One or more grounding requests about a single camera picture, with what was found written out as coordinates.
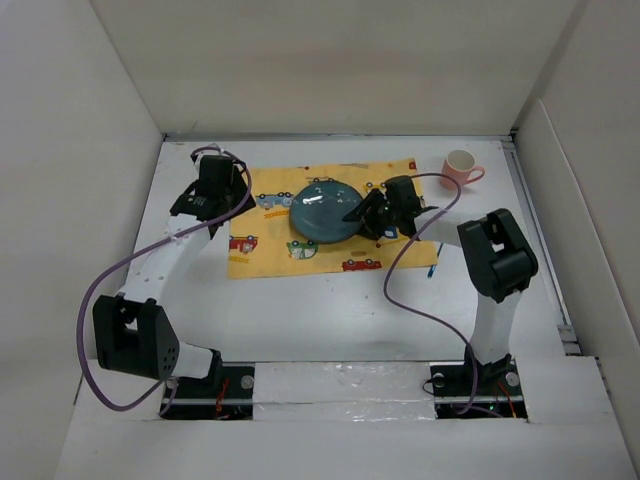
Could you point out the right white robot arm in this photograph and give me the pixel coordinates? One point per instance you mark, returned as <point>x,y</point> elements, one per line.
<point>499,259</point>

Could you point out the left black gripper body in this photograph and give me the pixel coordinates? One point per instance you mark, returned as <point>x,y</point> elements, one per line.
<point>233,194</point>

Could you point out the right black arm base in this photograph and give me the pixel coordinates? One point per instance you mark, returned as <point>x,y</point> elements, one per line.
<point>491,391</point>

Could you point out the blue metal spoon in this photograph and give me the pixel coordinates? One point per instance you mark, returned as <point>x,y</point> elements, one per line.
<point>432,268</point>

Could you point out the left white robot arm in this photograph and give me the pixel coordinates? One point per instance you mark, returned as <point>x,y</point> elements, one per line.
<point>133,333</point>

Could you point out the pink ceramic mug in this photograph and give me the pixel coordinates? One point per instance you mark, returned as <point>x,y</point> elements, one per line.
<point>460,168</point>

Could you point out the teal ceramic plate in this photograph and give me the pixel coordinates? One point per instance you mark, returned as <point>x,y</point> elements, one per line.
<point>317,212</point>

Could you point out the yellow car-print cloth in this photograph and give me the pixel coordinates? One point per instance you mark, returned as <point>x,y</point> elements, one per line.
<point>262,242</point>

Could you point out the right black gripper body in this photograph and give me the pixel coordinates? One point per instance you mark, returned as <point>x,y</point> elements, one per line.
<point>380,214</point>

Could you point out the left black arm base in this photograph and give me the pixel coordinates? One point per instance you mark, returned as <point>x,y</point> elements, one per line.
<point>231,400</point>

